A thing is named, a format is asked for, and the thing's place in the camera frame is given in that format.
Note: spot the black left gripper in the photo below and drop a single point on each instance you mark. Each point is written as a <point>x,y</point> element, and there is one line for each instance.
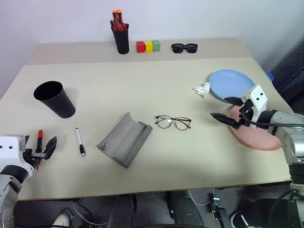
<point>38,155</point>

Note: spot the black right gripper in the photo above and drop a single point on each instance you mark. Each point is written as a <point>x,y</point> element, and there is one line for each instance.
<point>247,111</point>

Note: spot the red marker pen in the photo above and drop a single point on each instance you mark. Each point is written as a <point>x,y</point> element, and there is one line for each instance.
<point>40,140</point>

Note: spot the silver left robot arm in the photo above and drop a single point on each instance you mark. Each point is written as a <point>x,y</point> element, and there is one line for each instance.
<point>7,194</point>

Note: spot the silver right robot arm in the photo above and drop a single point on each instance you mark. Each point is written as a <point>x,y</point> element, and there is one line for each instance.
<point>289,133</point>

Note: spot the blue plate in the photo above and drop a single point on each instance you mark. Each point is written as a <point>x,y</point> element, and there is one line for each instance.
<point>230,83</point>

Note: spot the crumpled white paper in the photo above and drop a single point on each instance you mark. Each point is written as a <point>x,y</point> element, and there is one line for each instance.
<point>202,89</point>

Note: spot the pink plate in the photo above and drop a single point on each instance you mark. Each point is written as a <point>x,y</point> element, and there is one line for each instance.
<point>256,139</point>

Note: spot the white marker with black cap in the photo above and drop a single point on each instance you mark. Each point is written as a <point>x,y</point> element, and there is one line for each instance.
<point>80,141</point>

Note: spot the black plastic cup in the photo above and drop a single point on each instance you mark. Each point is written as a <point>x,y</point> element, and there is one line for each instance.
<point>55,101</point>

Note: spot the small blue object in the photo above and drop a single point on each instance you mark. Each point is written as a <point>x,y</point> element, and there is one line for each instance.
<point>270,76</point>

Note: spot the thin-framed clear eyeglasses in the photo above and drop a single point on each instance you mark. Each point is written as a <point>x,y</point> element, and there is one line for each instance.
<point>173,122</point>

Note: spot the black ribbed background object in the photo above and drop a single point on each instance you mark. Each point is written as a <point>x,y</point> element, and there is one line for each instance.
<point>292,71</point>

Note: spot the black sunglasses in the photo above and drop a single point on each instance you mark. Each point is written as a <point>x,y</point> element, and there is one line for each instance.
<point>184,48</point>

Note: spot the grey open glasses case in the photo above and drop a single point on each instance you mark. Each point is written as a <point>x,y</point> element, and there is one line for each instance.
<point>126,140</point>

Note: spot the green cube block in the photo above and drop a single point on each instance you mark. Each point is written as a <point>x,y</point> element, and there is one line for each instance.
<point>156,45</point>

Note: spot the yellow cube block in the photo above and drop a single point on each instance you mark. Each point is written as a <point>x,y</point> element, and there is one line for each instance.
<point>149,46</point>

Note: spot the red cube block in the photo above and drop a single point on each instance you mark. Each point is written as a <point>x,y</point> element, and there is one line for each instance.
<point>140,46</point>

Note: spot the dark rounded shape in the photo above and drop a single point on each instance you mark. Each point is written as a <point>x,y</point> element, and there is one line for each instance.
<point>186,210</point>

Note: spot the black shoe with white sole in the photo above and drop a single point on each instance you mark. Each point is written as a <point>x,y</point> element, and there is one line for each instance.
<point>238,219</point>

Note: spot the black pen holder cup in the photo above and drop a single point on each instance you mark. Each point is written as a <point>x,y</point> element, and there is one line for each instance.
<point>122,41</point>

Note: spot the orange-topped black screwdriver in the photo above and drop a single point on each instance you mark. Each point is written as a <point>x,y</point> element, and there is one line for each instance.
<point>115,14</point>
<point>120,14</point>

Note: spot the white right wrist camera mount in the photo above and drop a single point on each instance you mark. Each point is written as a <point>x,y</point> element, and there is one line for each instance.
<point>257,97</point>

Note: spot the black metal bracket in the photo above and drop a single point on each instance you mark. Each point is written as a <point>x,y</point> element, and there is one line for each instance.
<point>219,212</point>

